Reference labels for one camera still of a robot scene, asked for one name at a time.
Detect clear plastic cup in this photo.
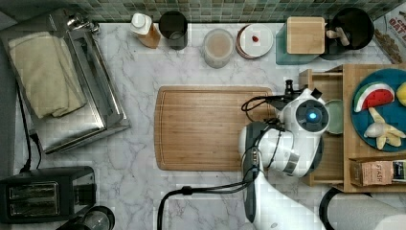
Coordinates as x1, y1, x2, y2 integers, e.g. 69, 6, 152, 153
203, 29, 235, 68

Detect white plate with red dot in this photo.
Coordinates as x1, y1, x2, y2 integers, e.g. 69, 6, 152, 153
237, 24, 274, 59

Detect black power cord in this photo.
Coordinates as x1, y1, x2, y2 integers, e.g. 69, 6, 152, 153
16, 85, 42, 174

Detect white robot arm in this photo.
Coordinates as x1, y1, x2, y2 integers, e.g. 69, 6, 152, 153
238, 80, 330, 230

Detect teal canister wooden lid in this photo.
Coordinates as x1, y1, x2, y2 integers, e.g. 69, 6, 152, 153
276, 16, 325, 65

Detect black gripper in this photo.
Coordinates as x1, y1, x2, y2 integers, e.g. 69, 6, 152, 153
269, 80, 323, 111

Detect yellow toy lemon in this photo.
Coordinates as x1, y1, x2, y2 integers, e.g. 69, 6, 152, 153
396, 82, 406, 106

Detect wooden cutting board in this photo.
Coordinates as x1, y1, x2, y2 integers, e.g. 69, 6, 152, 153
154, 86, 275, 172

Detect beige folded towel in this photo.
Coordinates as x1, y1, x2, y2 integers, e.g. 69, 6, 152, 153
9, 32, 86, 119

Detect silver toaster oven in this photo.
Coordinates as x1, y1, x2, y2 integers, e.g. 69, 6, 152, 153
1, 9, 129, 154

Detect toy watermelon slice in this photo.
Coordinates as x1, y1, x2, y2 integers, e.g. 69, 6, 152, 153
353, 81, 395, 112

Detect toy peeled banana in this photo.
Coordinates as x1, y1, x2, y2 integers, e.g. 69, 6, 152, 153
363, 107, 406, 150

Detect black mug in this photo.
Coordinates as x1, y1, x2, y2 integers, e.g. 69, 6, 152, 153
159, 11, 188, 50

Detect orange bottle white cap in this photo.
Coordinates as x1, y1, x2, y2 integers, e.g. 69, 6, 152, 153
130, 12, 161, 49

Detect green ceramic bowl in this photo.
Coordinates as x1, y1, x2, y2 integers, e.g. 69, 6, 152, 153
326, 100, 344, 134

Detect black toaster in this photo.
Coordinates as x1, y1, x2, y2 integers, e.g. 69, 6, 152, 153
0, 166, 97, 224

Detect glass jar black rim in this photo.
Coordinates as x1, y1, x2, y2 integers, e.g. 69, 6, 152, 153
56, 206, 115, 230

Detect dark blue plate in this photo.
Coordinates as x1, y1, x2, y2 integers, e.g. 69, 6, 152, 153
351, 68, 405, 152

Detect wooden shelf organizer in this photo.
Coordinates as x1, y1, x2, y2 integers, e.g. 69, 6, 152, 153
327, 64, 405, 193

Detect brown tea box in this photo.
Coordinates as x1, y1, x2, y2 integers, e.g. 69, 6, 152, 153
350, 160, 406, 187

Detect cereal box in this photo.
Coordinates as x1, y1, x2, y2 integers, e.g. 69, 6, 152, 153
373, 4, 406, 64

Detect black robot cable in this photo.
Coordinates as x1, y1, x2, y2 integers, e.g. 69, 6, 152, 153
156, 94, 288, 230

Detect black utensil holder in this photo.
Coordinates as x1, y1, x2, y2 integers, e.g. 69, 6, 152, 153
321, 8, 374, 60

